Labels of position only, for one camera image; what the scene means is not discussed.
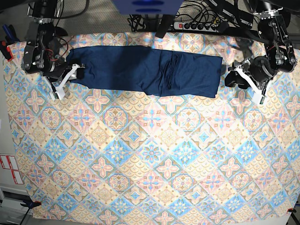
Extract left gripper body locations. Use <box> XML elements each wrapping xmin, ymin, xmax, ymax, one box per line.
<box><xmin>243</xmin><ymin>56</ymin><xmax>278</xmax><ymax>88</ymax></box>

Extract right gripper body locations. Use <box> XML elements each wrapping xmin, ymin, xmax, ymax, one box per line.
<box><xmin>42</xmin><ymin>60</ymin><xmax>73</xmax><ymax>81</ymax></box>

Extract blue long-sleeve T-shirt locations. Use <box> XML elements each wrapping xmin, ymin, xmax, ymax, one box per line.
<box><xmin>66</xmin><ymin>45</ymin><xmax>223</xmax><ymax>98</ymax></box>

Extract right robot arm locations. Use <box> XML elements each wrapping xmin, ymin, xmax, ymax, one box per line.
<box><xmin>22</xmin><ymin>0</ymin><xmax>85</xmax><ymax>99</ymax></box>

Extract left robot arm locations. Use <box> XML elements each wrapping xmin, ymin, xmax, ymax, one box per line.
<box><xmin>225</xmin><ymin>0</ymin><xmax>297</xmax><ymax>97</ymax></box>

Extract white power strip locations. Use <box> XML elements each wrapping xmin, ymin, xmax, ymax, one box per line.
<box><xmin>173</xmin><ymin>22</ymin><xmax>217</xmax><ymax>32</ymax></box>

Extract black red table clamp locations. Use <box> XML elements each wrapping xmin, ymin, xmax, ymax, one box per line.
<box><xmin>0</xmin><ymin>41</ymin><xmax>13</xmax><ymax>62</ymax></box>

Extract blue spring clamp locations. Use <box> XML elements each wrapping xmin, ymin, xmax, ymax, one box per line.
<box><xmin>2</xmin><ymin>24</ymin><xmax>20</xmax><ymax>45</ymax></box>

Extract patterned tile tablecloth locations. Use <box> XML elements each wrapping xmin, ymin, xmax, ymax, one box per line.
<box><xmin>3</xmin><ymin>42</ymin><xmax>300</xmax><ymax>225</ymax></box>

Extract red white label stickers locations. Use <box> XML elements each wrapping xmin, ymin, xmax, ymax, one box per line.
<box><xmin>0</xmin><ymin>155</ymin><xmax>23</xmax><ymax>185</ymax></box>

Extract orange clamp bottom right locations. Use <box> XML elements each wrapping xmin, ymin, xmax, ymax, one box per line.
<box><xmin>288</xmin><ymin>208</ymin><xmax>297</xmax><ymax>213</ymax></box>

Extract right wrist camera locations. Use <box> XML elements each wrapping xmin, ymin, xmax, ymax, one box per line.
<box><xmin>49</xmin><ymin>89</ymin><xmax>65</xmax><ymax>101</ymax></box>

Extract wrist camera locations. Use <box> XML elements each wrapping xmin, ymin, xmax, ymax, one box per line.
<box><xmin>49</xmin><ymin>89</ymin><xmax>65</xmax><ymax>101</ymax></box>
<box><xmin>252</xmin><ymin>92</ymin><xmax>266</xmax><ymax>105</ymax></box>

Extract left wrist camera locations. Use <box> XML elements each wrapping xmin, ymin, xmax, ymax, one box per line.
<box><xmin>252</xmin><ymin>92</ymin><xmax>266</xmax><ymax>105</ymax></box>

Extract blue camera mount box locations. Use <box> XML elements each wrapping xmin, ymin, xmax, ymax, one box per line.
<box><xmin>112</xmin><ymin>0</ymin><xmax>183</xmax><ymax>15</ymax></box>

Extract black mount post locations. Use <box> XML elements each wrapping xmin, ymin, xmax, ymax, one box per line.
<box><xmin>155</xmin><ymin>15</ymin><xmax>175</xmax><ymax>38</ymax></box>

